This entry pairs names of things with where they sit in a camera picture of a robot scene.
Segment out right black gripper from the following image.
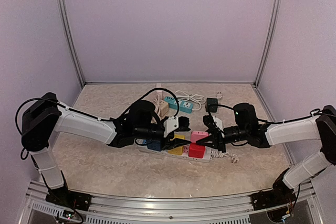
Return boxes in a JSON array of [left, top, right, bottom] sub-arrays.
[[197, 125, 249, 152]]

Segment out dark blue cube socket adapter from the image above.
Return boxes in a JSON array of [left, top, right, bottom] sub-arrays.
[[146, 140, 162, 152]]

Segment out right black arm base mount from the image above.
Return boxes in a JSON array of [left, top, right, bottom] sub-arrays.
[[250, 168, 296, 210]]

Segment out teal power strip with cord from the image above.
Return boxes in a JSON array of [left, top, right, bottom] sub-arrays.
[[175, 90, 206, 114]]

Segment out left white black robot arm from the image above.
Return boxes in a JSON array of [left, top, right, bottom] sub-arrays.
[[15, 92, 191, 206]]

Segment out left aluminium corner post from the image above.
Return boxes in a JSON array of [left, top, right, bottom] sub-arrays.
[[57, 0, 86, 88]]

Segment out red cube socket adapter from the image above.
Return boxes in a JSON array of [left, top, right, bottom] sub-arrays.
[[188, 143, 205, 159]]

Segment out right aluminium corner post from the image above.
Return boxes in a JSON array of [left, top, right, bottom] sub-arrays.
[[254, 0, 281, 89]]

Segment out dark green cube adapter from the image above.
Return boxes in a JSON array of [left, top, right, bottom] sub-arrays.
[[205, 92, 223, 113]]

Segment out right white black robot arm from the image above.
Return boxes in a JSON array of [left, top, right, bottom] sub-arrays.
[[196, 103, 335, 205]]

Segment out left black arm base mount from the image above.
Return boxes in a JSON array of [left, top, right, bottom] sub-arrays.
[[45, 182, 92, 211]]

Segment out beige extension cord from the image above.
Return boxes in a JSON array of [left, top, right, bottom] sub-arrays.
[[151, 83, 170, 117]]

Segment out aluminium front frame rail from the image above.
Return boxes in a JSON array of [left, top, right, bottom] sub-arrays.
[[17, 181, 326, 223]]

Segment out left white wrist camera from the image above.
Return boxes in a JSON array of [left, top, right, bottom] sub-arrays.
[[163, 116, 190, 137]]

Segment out white multicolour power strip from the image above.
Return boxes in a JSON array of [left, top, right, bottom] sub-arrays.
[[135, 138, 241, 164]]

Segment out yellow cube socket adapter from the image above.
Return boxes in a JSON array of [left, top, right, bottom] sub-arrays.
[[167, 134, 186, 155]]

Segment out pink plug adapter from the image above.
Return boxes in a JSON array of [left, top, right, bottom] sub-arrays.
[[190, 131, 209, 143]]

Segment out aluminium corner post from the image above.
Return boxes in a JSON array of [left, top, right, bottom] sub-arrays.
[[254, 0, 281, 89], [57, 0, 86, 88]]

